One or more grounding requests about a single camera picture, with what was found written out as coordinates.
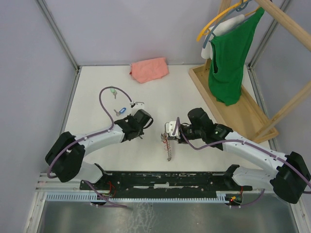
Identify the blue grey hanger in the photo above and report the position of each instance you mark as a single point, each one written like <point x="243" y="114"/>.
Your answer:
<point x="232" y="14"/>

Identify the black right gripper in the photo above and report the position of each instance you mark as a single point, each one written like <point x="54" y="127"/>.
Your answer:
<point x="180" y="141"/>

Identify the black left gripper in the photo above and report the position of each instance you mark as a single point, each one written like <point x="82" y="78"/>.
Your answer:
<point x="141" y="131"/>

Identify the green shirt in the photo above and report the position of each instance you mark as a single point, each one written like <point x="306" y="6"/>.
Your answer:
<point x="229" y="54"/>

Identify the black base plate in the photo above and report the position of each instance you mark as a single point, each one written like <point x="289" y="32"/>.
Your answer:
<point x="160" y="184"/>

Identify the white cable duct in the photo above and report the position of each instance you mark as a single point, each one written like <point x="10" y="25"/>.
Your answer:
<point x="93" y="197"/>

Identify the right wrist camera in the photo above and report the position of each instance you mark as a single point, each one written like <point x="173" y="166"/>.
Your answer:
<point x="172" y="130"/>

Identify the metal key organizer red handle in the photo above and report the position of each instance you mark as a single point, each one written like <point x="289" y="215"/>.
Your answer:
<point x="164" y="139"/>

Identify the yellow hanger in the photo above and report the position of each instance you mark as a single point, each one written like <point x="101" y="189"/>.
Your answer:
<point x="223" y="11"/>

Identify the key with green tag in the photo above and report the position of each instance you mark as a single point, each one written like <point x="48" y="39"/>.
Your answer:
<point x="114" y="92"/>

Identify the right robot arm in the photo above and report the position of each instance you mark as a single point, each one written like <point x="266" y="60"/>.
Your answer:
<point x="286" y="175"/>

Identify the white garment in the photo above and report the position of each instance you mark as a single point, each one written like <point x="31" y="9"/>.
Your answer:
<point x="222" y="28"/>

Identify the folded pink cloth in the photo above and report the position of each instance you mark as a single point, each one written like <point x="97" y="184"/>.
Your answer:
<point x="149" y="70"/>

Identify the wooden clothes rack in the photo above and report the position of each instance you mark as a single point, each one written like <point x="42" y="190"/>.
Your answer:
<point x="249" y="115"/>

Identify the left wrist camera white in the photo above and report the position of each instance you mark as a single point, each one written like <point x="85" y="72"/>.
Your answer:
<point x="138" y="105"/>

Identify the right aluminium frame post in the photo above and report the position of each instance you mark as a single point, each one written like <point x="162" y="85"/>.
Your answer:
<point x="263" y="34"/>

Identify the aluminium corner frame post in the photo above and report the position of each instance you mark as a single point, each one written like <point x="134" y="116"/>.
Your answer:
<point x="46" y="12"/>

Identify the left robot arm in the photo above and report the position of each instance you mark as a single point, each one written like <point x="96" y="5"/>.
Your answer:
<point x="66" y="157"/>

